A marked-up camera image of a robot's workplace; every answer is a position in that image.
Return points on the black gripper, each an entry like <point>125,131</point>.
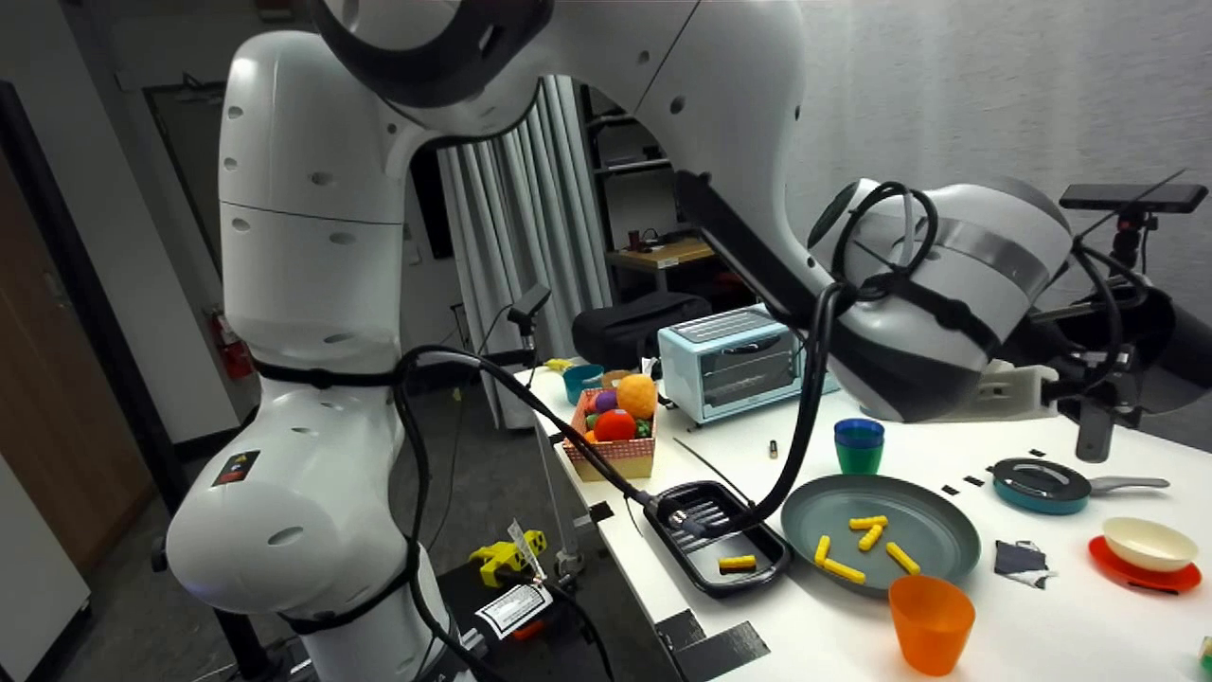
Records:
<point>1093,369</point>

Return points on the yellow toy fry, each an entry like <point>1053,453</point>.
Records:
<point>737,562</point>
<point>870,522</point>
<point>824,548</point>
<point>902,558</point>
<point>873,539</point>
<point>841,570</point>

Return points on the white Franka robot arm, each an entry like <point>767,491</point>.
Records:
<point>317,253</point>

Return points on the grey round plate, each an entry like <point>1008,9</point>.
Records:
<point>930,525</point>

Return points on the small teal frying pan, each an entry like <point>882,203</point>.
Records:
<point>1037,487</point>

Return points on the cream plastic bowl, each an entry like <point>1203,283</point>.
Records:
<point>1149,543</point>

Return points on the black white crumpled tape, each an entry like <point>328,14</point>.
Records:
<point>1020,558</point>

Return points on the blue plastic cup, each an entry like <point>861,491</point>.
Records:
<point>861,433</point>

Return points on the green plastic cup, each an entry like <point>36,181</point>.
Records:
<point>861,464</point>

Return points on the green tool yellow end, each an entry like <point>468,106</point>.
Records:
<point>1207,662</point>

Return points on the small black battery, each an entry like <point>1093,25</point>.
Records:
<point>775,446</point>

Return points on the light blue toaster oven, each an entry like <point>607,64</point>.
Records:
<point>724,364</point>

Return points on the black ridged grill tray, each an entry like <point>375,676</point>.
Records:
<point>694,525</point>

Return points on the orange plush fruit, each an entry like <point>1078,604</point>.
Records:
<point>636,397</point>

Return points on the black fabric bag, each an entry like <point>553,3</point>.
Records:
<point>628,328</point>

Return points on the black tape strip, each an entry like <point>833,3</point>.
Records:
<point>678,630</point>
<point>724,654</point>

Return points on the red plush apple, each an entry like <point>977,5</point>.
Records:
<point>616,426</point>

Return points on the red checkered fruit basket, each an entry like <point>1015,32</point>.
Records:
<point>617,458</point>

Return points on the purple plush fruit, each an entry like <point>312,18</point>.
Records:
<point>603,399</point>

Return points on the dark storage shelf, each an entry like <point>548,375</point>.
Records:
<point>645,163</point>

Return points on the small teal bowl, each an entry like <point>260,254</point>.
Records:
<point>579,380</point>

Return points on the orange plush carrot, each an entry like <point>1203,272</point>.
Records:
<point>584,423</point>

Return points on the white pleated curtain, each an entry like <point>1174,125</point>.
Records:
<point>517,213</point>

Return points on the yellow toy figure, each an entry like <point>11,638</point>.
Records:
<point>509,558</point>

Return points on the white labelled black box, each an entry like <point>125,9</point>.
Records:
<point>512,607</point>

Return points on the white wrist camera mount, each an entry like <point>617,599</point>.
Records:
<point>1015,384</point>

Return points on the black camera tripod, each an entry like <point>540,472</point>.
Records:
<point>1133,234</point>

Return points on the black stereo camera bar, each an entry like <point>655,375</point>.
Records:
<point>1133,197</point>

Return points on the grey wall curtain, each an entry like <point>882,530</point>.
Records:
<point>1008,90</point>

